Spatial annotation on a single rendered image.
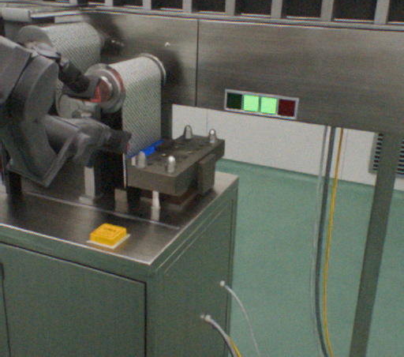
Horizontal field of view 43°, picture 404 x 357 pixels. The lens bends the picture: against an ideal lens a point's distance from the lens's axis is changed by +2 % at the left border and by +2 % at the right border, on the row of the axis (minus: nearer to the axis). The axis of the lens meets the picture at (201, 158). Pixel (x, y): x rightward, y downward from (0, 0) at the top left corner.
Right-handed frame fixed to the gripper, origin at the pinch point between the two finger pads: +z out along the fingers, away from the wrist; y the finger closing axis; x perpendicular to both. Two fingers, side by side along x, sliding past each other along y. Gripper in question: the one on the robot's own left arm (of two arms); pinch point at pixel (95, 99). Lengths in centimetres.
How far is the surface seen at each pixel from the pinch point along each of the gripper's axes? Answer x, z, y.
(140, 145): -4.8, 22.0, 6.5
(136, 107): 4.4, 12.0, 6.5
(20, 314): -64, 23, -15
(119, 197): -23.1, 21.1, 5.6
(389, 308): -22, 170, 90
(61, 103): -0.4, 6.0, -15.8
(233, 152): 83, 280, -48
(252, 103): 19, 30, 37
